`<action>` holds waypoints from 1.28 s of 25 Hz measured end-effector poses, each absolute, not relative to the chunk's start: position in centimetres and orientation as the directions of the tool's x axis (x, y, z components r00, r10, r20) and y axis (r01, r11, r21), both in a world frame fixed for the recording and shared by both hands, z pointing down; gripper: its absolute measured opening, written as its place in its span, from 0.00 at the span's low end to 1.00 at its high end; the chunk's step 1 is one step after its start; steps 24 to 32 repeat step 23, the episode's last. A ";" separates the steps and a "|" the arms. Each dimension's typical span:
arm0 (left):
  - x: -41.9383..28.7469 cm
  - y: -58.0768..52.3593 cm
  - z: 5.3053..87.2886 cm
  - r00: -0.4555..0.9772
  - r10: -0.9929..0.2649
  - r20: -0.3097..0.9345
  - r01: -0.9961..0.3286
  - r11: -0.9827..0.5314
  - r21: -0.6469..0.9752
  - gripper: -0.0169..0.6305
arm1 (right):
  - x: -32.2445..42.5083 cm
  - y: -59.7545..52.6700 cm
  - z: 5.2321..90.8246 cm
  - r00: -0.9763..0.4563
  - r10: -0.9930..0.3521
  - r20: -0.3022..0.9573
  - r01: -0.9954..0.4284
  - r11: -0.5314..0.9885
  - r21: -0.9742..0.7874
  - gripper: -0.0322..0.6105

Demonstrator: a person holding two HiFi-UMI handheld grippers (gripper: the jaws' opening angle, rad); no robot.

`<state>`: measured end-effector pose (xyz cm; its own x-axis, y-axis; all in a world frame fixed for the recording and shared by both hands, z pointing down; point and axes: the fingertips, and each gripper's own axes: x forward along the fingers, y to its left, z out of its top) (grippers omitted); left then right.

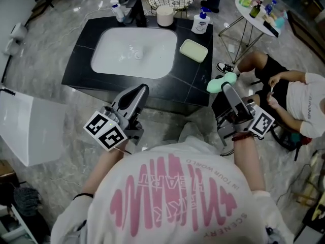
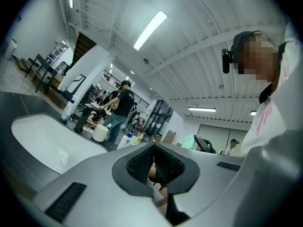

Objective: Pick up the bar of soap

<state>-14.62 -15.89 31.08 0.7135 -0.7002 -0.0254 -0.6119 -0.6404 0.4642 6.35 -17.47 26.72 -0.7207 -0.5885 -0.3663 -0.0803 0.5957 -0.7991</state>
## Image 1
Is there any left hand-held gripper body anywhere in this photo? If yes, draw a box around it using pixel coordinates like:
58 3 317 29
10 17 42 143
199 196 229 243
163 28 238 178
83 105 145 152

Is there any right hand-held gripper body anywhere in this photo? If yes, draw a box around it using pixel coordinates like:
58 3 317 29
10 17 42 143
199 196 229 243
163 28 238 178
211 95 276 147

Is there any person's left forearm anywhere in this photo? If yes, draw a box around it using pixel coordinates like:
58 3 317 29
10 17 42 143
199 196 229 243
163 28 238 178
80 139 128 198

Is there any person's right forearm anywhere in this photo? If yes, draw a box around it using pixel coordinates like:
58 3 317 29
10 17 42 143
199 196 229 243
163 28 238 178
232 133 266 193

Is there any white pump soap bottle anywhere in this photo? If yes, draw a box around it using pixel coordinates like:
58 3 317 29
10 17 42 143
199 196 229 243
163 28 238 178
190 7 212 35

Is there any white sink basin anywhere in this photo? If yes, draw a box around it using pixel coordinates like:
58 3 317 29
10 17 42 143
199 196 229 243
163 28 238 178
90 26 178 80

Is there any black marble sink counter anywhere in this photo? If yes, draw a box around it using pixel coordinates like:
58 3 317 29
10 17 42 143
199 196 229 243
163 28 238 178
61 15 214 116

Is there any round white side table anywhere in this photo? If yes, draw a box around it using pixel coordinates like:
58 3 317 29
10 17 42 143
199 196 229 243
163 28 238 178
218 0 283 65

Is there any white box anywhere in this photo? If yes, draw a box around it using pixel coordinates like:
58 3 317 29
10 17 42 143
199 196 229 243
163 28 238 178
0 86 68 167

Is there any black phone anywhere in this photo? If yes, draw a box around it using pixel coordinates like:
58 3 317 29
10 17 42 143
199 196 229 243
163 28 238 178
263 20 280 37

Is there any black faucet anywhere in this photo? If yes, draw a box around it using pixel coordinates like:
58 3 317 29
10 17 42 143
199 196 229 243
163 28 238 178
119 0 148 27

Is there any white spray bottle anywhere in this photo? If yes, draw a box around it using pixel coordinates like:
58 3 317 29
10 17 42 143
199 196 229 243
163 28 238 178
110 0 126 23

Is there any beige cylindrical cup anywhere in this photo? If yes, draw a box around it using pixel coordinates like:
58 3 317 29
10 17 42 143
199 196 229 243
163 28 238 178
155 5 175 27

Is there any teal cloth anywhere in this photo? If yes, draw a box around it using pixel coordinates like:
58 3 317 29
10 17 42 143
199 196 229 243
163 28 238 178
274 10 289 30

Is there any dark glass bottle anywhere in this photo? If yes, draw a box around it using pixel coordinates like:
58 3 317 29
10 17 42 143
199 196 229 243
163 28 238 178
249 3 262 19

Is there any person's white pink-printed shirt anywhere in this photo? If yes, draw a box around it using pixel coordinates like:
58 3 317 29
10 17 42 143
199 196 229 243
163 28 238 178
50 122 295 244

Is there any blue bottle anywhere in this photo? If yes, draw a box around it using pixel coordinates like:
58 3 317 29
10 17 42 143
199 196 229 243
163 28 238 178
264 0 277 15

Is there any grey knit hat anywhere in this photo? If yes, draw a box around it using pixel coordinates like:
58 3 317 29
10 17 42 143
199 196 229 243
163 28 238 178
13 187 41 217

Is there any red beaded bracelet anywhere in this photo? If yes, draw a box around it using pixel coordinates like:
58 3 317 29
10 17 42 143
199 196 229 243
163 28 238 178
231 132 255 142

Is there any black hair tie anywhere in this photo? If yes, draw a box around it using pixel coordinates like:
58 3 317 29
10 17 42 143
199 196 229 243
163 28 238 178
73 192 94 201

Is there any gold wire basket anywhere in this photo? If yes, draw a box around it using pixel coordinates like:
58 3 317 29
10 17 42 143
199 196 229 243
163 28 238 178
138 0 201 19

